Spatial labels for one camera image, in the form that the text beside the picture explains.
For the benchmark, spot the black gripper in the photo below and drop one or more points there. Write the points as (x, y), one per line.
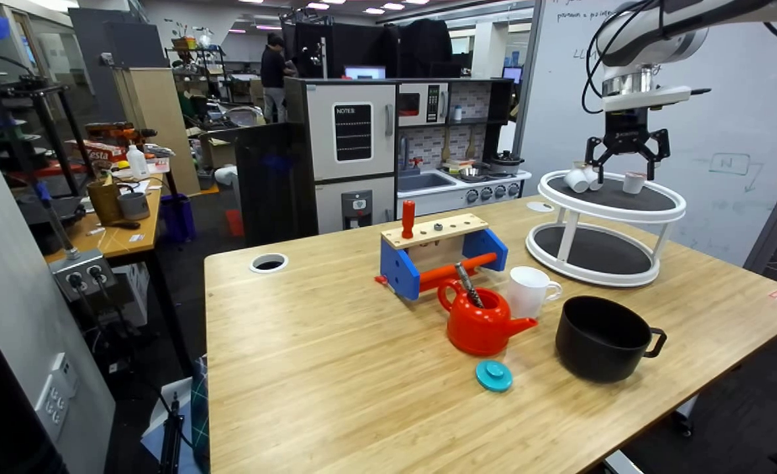
(625, 131)

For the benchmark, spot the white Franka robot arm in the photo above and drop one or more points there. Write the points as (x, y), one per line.
(668, 35)

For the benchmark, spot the white two-tier round stand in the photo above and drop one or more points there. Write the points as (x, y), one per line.
(581, 254)

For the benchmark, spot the white mug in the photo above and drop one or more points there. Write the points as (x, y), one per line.
(527, 292)

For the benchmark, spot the toy kitchen sink counter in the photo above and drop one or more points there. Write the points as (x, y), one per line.
(457, 185)

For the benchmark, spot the metal spoon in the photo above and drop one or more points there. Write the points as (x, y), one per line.
(470, 285)

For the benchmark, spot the white toy microwave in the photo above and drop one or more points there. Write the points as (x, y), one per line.
(423, 104)

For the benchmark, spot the red toy peg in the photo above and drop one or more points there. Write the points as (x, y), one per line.
(410, 220)

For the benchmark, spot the red toy teapot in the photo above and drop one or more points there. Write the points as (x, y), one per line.
(481, 329)

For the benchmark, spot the blue wooden peg bench toy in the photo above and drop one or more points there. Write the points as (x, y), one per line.
(404, 266)

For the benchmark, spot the teal round lid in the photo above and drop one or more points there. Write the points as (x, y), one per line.
(494, 378)

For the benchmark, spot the small lit laptop screen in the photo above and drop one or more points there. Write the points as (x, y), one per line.
(363, 72)

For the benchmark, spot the white toy kitchen oven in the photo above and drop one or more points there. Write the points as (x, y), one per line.
(352, 148)

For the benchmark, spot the person in dark clothes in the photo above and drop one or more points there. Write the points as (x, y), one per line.
(273, 68)

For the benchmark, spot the blue waste bin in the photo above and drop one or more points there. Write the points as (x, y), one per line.
(176, 220)

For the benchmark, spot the cluttered wooden side table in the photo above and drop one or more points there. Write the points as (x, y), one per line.
(115, 233)

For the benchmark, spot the large grey leaning board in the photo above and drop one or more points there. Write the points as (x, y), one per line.
(18, 350)

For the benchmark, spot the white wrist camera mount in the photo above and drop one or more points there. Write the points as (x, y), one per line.
(651, 98)

